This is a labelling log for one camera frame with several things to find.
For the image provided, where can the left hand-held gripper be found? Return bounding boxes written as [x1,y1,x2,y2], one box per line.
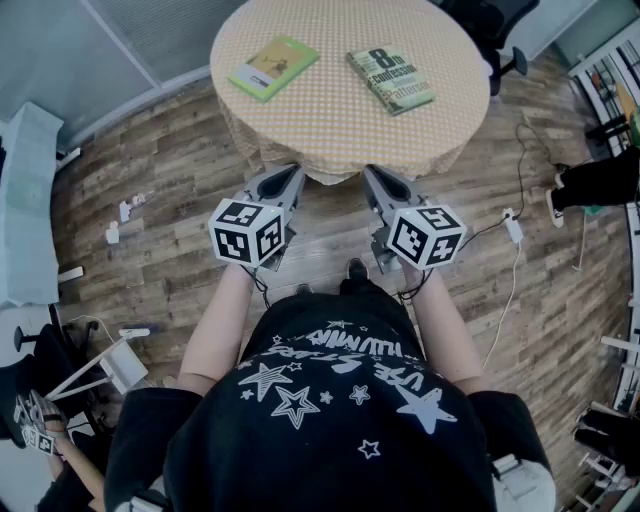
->
[208,163,307,274]

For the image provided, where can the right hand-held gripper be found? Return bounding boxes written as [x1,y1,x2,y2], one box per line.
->
[363,166,469,275]

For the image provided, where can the green paperback novel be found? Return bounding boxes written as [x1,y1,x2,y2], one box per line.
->
[345,45,435,117]

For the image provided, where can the green book with yellow picture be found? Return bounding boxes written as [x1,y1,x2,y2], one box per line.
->
[227,34,321,105]

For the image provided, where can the person's left forearm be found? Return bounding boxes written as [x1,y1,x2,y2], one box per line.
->
[177,263,266,396]

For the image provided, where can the person's right forearm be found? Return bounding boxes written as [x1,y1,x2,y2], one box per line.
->
[399,267,494,396]

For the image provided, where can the round table with yellow cloth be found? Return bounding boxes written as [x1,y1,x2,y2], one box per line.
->
[209,0,492,187]

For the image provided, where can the person's black trousers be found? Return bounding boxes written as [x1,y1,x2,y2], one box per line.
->
[338,277,401,314]

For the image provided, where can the white power strip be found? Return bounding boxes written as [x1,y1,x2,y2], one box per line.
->
[502,208,525,245]

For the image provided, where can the thin white rod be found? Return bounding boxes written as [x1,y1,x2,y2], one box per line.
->
[572,212,589,274]

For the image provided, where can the white metal rack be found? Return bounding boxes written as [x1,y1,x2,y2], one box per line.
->
[574,334,640,512]
[569,29,640,151]

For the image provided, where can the light blue covered table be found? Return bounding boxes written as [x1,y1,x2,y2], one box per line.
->
[0,102,64,309]

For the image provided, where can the person's black star-print shirt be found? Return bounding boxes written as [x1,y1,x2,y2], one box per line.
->
[103,292,551,512]

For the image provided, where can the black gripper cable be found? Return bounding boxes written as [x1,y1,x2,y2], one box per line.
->
[239,264,272,309]
[397,269,435,301]

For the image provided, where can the black floor cable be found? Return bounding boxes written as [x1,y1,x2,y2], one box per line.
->
[462,122,534,246]

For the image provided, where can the white power cable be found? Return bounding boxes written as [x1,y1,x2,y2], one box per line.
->
[482,239,524,371]

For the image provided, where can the white long-handled dustpan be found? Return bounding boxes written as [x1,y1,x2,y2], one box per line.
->
[49,342,150,401]

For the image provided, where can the grey shoulder strap pad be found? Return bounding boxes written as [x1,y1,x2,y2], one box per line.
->
[127,474,169,512]
[491,453,556,512]

